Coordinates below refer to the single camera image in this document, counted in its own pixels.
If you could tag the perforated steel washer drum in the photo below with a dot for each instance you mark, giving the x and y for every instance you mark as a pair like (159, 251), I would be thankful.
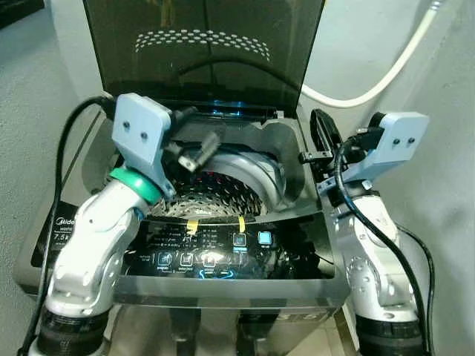
(223, 197)

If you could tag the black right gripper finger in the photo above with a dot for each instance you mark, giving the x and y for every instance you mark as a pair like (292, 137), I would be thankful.
(315, 157)
(323, 132)

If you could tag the yellow tape strip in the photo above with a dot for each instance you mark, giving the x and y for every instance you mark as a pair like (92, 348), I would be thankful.
(192, 226)
(242, 225)

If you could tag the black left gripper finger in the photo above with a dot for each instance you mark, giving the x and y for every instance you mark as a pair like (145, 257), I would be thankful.
(206, 152)
(188, 116)

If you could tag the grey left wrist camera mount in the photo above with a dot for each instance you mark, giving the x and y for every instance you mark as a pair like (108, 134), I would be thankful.
(141, 130)

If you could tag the black Midea washer label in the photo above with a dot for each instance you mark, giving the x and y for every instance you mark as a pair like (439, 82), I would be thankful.
(59, 233)

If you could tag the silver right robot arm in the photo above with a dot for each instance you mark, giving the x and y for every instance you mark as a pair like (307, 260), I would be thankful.
(371, 267)

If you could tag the black flat object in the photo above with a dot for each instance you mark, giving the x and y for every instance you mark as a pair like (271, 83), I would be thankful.
(18, 9)

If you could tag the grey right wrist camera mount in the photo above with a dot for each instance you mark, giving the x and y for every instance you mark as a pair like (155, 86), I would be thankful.
(401, 141)

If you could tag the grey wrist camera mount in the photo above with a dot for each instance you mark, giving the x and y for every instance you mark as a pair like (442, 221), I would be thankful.
(401, 141)
(141, 130)

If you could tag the black glossy control panel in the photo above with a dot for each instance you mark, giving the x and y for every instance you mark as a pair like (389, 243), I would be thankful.
(289, 256)

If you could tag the dark tinted washer lid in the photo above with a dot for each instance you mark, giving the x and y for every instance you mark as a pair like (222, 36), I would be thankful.
(200, 78)

